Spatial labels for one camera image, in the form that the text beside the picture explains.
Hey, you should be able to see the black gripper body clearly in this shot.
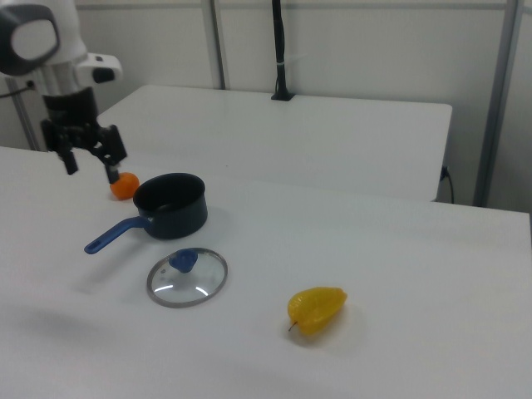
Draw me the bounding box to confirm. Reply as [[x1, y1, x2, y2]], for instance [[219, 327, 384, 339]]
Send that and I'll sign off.
[[40, 86, 101, 142]]

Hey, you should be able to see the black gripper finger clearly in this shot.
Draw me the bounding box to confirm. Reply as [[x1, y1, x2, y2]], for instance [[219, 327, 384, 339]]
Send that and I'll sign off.
[[41, 120, 80, 176], [84, 123, 128, 185]]

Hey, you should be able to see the glass lid with blue knob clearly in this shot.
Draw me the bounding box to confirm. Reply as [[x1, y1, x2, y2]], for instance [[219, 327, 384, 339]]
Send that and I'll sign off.
[[145, 247, 229, 310]]

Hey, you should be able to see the orange toy fruit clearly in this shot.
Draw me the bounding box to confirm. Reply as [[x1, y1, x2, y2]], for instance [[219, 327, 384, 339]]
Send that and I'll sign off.
[[109, 170, 141, 202]]

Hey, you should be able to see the dark blue saucepan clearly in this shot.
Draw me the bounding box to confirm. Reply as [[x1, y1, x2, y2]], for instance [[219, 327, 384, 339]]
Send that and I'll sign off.
[[84, 172, 209, 255]]

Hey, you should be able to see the white side table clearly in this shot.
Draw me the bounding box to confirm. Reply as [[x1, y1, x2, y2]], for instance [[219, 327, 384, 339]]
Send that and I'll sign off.
[[96, 84, 454, 204]]

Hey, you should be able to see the yellow toy starfruit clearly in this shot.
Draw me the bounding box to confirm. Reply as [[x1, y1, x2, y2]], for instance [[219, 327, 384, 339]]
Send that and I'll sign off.
[[286, 285, 349, 337]]

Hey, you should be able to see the grey aluminium frame post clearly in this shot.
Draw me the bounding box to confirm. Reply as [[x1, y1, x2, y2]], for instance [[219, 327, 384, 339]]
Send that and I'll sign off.
[[472, 0, 525, 208], [209, 0, 230, 90], [3, 76, 42, 151]]

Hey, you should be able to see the thin black cable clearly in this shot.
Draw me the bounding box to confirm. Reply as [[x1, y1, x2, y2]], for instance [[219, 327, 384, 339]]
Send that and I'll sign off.
[[0, 81, 37, 100]]

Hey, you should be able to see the black cable post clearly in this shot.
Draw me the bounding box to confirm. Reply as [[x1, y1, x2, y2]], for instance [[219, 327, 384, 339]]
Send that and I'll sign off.
[[270, 0, 297, 102]]

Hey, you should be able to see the black power cable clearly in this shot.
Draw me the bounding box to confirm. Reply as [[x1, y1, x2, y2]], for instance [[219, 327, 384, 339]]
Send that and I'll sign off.
[[440, 165, 456, 204]]

